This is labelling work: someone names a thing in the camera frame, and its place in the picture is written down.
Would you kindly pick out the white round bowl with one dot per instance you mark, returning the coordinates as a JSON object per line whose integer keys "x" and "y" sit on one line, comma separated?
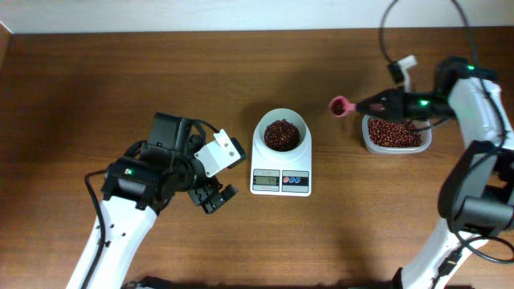
{"x": 281, "y": 130}

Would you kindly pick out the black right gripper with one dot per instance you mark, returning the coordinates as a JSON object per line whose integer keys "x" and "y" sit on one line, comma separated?
{"x": 382, "y": 105}

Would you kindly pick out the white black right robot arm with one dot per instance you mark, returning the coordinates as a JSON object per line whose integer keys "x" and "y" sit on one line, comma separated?
{"x": 476, "y": 200}

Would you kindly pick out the pink plastic measuring scoop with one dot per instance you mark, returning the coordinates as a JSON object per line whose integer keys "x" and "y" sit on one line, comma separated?
{"x": 340, "y": 107}

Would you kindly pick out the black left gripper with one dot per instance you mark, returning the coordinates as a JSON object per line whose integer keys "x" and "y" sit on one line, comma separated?
{"x": 211, "y": 186}

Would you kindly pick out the white digital kitchen scale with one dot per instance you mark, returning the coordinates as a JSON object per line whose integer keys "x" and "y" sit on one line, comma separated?
{"x": 282, "y": 173}

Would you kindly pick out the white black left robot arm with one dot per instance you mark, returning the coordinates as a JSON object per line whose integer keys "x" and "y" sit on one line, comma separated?
{"x": 117, "y": 233}

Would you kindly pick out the clear plastic bean container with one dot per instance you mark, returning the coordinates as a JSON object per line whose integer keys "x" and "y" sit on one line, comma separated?
{"x": 382, "y": 137}

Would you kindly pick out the red beans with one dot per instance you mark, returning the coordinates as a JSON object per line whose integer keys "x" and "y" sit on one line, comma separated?
{"x": 283, "y": 136}

